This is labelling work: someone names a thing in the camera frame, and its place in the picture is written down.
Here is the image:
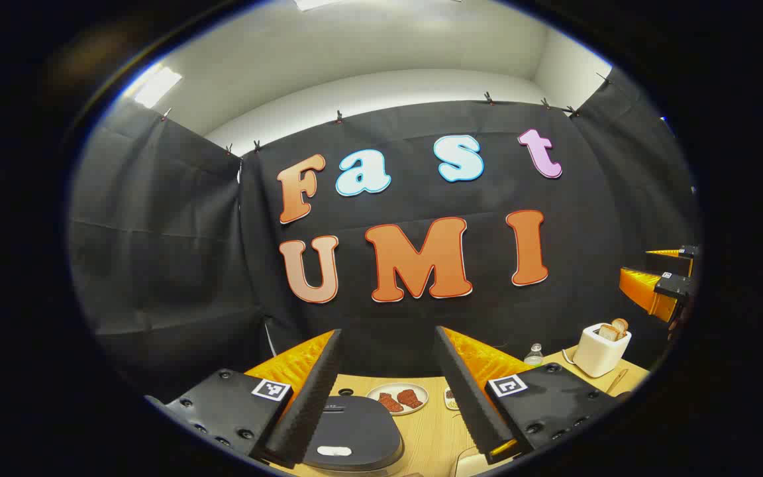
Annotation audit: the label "white toaster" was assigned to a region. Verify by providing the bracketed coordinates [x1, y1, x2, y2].
[572, 323, 633, 378]

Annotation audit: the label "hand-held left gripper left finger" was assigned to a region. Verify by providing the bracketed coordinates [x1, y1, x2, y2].
[145, 329, 344, 468]

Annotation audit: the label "black backdrop cloth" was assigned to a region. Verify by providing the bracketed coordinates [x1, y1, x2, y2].
[69, 66, 700, 398]

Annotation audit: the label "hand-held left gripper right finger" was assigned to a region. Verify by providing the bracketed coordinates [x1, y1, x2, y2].
[433, 325, 621, 464]

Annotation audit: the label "white round plate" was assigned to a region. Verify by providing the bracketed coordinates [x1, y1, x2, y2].
[366, 382, 429, 416]

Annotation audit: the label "black rice cooker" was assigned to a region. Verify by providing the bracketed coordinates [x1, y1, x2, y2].
[302, 396, 405, 475]

